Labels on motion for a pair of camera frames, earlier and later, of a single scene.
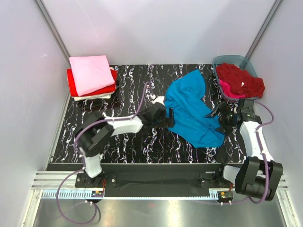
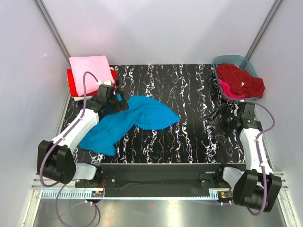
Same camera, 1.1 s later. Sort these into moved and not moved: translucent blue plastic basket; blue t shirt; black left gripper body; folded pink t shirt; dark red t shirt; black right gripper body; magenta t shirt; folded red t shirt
Moved: black left gripper body; blue t shirt
Not moved: dark red t shirt; black right gripper body; folded red t shirt; folded pink t shirt; translucent blue plastic basket; magenta t shirt
